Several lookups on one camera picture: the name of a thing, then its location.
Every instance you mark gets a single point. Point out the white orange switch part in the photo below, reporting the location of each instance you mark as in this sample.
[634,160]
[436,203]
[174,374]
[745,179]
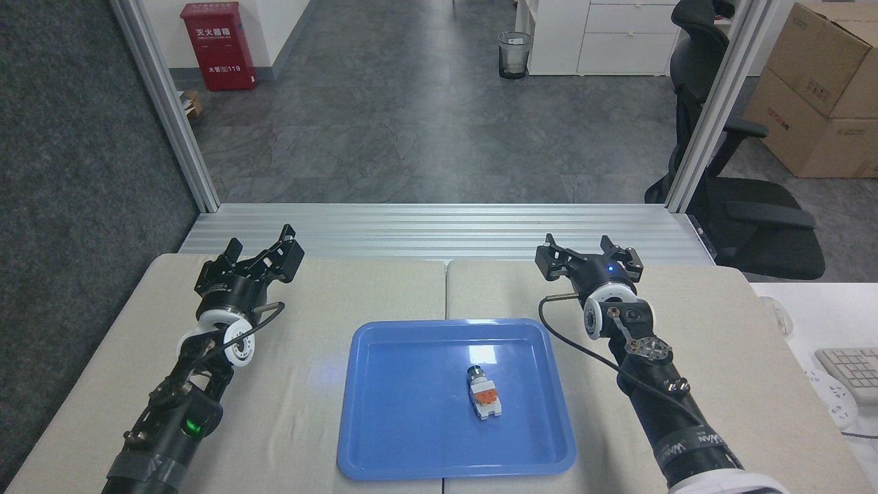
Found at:
[485,398]

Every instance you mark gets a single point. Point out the white computer keyboard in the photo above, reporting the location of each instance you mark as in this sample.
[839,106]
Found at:
[854,370]

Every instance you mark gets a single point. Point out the tiny open cardboard box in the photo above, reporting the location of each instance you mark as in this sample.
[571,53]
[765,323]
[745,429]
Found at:
[191,103]

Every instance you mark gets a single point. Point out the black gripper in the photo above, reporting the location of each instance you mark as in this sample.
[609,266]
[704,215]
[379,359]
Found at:
[233,293]
[603,274]

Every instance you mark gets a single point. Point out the silver aluminium frame post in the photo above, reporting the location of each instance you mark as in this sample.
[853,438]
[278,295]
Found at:
[171,110]
[720,103]

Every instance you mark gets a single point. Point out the black office chair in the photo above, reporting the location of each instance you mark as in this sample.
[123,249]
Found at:
[754,213]

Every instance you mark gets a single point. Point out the white drawer cabinet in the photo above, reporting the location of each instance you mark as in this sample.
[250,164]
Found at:
[603,41]

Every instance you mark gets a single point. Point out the dark grey felt partition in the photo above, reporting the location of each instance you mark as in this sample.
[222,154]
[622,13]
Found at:
[82,206]

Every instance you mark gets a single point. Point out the silver aluminium rail base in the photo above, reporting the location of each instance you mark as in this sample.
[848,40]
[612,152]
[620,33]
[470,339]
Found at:
[446,233]

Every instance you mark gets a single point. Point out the blue plastic tray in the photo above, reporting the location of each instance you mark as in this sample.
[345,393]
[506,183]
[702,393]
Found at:
[411,412]

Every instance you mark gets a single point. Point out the small brown cardboard box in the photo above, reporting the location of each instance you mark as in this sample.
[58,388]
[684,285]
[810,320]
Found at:
[823,62]

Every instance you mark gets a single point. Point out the red fire extinguisher box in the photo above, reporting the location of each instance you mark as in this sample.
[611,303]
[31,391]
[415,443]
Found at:
[219,48]

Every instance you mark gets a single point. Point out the white power strip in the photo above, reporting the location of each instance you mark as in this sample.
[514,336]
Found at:
[833,401]

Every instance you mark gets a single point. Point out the white computer mouse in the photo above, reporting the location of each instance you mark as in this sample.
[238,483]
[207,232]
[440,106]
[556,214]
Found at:
[783,317]

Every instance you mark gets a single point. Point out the large brown cardboard box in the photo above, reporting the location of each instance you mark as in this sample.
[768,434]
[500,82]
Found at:
[796,137]

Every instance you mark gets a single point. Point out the black mesh waste bin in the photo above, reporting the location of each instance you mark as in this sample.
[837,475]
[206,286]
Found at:
[514,55]

